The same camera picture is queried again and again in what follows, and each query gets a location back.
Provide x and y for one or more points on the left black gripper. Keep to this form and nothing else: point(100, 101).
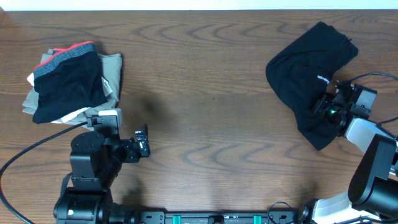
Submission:
point(132, 155)

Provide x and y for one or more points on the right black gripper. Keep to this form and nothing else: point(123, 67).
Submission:
point(320, 106)

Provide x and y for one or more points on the black pants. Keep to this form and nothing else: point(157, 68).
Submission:
point(300, 74)

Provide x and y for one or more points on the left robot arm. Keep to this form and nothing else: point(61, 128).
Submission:
point(96, 160)

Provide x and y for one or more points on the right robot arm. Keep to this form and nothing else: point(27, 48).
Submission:
point(372, 193)

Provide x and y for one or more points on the white folded garment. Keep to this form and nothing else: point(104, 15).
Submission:
point(106, 88)

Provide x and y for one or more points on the black folded shorts grey waistband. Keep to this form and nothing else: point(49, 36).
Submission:
point(71, 79)

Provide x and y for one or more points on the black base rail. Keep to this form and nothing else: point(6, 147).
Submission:
point(279, 216)

